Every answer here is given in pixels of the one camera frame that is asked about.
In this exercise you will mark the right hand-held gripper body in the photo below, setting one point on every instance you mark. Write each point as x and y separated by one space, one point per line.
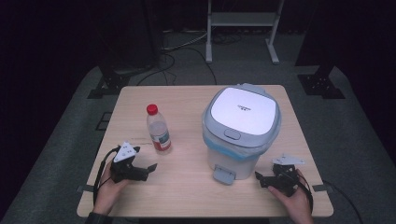
283 179

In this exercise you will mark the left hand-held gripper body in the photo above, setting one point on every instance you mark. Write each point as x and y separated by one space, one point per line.
124 169

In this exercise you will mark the clear plastic bottle red cap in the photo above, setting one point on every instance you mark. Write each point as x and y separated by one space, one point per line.
159 133

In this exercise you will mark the white trash can grey lid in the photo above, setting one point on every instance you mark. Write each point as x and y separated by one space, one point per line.
244 112

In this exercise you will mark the person's left hand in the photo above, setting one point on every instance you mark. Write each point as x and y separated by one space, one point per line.
107 193

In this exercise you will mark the person's right hand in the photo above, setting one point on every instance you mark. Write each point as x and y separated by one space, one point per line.
299 203

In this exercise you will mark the black floor socket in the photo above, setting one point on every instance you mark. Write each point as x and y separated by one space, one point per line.
103 121

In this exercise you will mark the black stand base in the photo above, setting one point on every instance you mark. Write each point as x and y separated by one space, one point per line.
322 84
109 84

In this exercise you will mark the white metal stand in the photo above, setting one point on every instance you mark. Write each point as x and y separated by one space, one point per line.
243 19

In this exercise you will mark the grey table bracket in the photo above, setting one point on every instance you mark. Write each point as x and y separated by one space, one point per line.
84 188
320 187

